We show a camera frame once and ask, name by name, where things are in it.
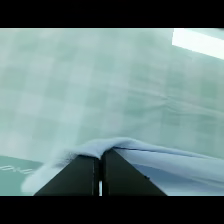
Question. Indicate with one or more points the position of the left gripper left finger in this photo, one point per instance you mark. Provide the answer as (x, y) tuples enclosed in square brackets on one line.
[(75, 178)]

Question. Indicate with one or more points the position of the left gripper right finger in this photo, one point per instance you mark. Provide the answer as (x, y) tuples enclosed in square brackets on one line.
[(126, 178)]

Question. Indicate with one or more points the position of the light blue shirt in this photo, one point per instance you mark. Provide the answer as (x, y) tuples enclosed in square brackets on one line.
[(186, 166)]

